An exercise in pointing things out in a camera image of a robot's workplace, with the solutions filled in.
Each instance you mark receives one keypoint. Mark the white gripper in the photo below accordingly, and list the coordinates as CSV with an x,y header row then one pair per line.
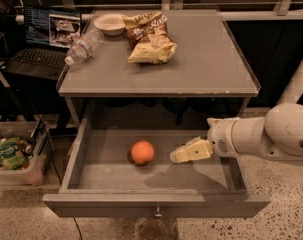
x,y
220,138

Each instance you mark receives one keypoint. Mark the orange fruit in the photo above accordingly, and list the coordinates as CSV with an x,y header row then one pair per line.
x,y
142,152

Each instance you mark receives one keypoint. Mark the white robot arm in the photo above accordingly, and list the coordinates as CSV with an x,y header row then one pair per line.
x,y
276,136

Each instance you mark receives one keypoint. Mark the metal drawer knob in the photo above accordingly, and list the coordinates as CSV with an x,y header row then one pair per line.
x,y
158,214

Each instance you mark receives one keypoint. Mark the grey cabinet counter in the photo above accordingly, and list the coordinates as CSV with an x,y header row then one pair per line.
x,y
207,63

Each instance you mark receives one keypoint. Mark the grey open top drawer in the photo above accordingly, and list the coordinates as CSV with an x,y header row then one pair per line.
x,y
102,180

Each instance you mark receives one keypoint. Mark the yellow brown chip bag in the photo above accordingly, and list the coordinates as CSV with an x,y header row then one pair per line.
x,y
147,34

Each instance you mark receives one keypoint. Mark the metal window railing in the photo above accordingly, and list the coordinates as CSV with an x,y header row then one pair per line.
x,y
164,4

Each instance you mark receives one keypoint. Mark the white paper bowl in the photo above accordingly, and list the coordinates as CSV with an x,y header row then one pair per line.
x,y
110,24

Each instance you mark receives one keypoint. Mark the clear plastic water bottle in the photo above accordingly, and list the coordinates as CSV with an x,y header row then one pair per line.
x,y
84,47

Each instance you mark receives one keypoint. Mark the clear plastic storage bin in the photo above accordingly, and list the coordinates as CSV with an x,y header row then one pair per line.
x,y
38,154

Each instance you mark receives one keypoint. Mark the black open laptop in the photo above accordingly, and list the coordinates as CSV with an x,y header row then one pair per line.
x,y
49,34

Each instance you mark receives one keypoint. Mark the green snack bag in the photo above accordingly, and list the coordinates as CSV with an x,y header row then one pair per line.
x,y
13,153

